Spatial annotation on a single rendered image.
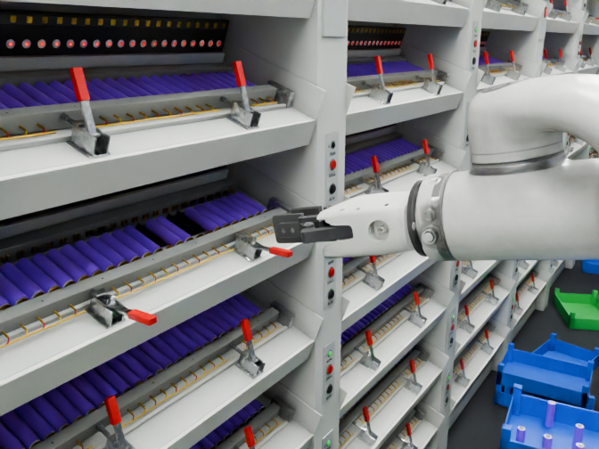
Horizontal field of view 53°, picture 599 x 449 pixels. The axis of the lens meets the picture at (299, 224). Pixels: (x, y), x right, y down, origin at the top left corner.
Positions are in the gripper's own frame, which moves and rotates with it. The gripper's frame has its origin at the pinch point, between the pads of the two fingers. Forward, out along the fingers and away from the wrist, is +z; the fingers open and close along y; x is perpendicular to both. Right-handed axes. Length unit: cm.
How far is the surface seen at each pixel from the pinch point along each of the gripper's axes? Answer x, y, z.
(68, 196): 7.8, -16.4, 16.9
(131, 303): -7.1, -8.2, 21.6
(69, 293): -3.5, -15.3, 23.0
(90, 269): -2.3, -9.8, 25.9
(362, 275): -25, 59, 28
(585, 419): -68, 84, -10
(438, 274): -38, 100, 29
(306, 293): -19.3, 30.3, 23.4
